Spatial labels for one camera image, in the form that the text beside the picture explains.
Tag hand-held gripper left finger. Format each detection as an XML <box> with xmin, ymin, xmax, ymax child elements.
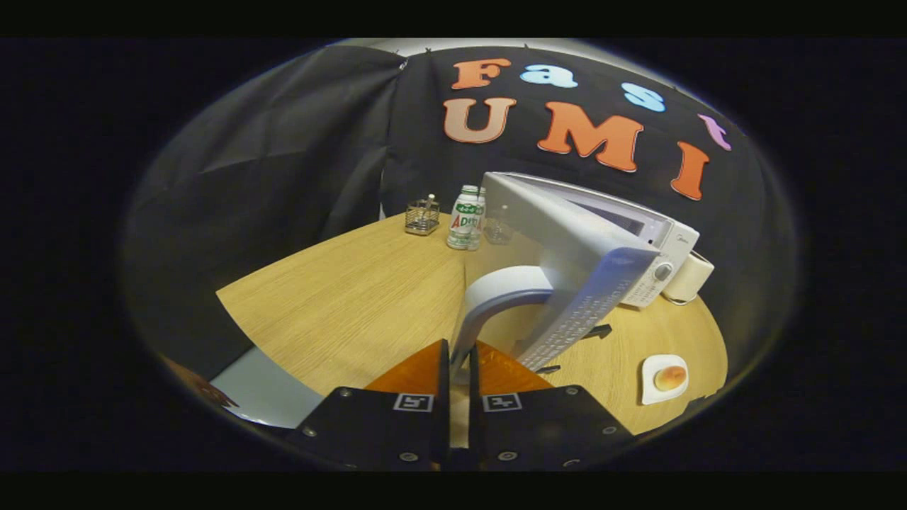
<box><xmin>283</xmin><ymin>339</ymin><xmax>452</xmax><ymax>472</ymax></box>

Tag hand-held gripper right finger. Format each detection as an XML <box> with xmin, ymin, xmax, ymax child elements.
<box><xmin>468</xmin><ymin>341</ymin><xmax>636</xmax><ymax>472</ymax></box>

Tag white microwave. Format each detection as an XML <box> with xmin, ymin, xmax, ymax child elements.
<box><xmin>450</xmin><ymin>171</ymin><xmax>701</xmax><ymax>387</ymax></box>

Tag orange sugared donut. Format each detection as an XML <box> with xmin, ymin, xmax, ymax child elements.
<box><xmin>653</xmin><ymin>365</ymin><xmax>689</xmax><ymax>393</ymax></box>

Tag white plate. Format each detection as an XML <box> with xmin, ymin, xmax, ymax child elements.
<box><xmin>641</xmin><ymin>353</ymin><xmax>690</xmax><ymax>406</ymax></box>

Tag clear glass cup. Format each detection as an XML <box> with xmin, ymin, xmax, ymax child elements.
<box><xmin>485</xmin><ymin>205</ymin><xmax>515</xmax><ymax>247</ymax></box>

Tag white drink bottle green label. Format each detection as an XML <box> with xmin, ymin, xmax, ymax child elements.
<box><xmin>446</xmin><ymin>185</ymin><xmax>480</xmax><ymax>251</ymax></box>
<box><xmin>468</xmin><ymin>187</ymin><xmax>488</xmax><ymax>251</ymax></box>

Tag cream white toaster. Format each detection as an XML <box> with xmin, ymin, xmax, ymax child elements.
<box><xmin>662</xmin><ymin>250</ymin><xmax>716</xmax><ymax>306</ymax></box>

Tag metal wire basket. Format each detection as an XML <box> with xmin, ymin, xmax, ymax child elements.
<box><xmin>404</xmin><ymin>194</ymin><xmax>441</xmax><ymax>237</ymax></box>

